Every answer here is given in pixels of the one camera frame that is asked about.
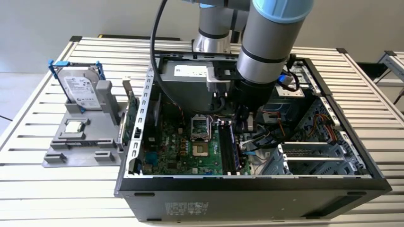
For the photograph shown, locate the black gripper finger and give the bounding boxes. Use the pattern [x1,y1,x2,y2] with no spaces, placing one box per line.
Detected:
[234,107,258,133]

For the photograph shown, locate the silver drive cage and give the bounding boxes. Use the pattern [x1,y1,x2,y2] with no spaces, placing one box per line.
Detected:
[254,60,320,126]

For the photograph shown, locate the metal socket cover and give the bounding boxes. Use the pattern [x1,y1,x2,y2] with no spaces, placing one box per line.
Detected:
[190,114,212,140]

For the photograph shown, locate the CPU socket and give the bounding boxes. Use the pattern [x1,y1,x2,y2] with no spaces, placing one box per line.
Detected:
[190,141,212,158]

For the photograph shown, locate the grey power supply unit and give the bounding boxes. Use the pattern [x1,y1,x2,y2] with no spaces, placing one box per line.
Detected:
[153,61,236,114]

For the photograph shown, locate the green motherboard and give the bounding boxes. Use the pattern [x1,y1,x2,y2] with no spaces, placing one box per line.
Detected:
[140,113,253,177]

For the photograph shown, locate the silver perforated disk bay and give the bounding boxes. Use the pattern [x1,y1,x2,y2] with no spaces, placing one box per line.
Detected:
[261,96,372,177]

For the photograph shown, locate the black case fan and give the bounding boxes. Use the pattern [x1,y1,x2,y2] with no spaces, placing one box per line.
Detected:
[150,93,164,142]

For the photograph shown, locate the blue expansion slot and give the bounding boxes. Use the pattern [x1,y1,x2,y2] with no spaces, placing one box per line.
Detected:
[145,152,158,166]

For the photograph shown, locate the black PC case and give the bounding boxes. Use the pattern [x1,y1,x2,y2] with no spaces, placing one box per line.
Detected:
[113,49,393,224]

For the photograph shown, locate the green graphics card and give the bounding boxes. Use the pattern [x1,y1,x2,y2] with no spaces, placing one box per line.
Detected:
[116,75,141,152]

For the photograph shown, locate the small metal slat table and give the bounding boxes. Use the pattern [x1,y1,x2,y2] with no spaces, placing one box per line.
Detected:
[373,50,404,106]

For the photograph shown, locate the grey parts rack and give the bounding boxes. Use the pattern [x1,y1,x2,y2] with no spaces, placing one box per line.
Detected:
[42,80,126,168]

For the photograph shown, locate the hard disk in blue carrier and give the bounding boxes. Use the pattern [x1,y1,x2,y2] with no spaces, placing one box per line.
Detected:
[46,59,106,113]

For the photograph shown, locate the silver CPU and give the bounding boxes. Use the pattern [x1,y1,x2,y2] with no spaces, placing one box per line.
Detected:
[64,121,85,133]

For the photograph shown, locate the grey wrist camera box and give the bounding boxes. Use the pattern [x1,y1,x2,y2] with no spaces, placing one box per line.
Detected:
[206,67,237,92]
[276,73,297,86]

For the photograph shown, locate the black cable bundle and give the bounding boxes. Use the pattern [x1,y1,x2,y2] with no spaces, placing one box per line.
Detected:
[245,127,304,149]

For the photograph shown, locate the orange yellow thin wires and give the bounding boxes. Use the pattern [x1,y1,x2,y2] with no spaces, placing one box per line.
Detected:
[277,113,286,137]

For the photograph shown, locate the twisted multicolour fan wire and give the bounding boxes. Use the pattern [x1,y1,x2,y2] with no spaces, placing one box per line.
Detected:
[164,102,188,126]

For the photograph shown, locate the red orange power wires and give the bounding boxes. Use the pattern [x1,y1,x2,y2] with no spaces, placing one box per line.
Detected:
[304,113,338,145]

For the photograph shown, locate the thick black cable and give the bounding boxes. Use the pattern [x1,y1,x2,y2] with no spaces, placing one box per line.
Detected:
[149,0,228,114]

